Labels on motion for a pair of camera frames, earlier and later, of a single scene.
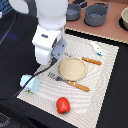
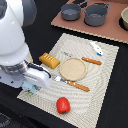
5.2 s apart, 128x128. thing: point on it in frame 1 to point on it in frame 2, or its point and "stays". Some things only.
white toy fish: (95, 48) stays
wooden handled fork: (69, 82) stays
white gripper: (48, 42) to (36, 75)
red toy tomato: (63, 105) stays
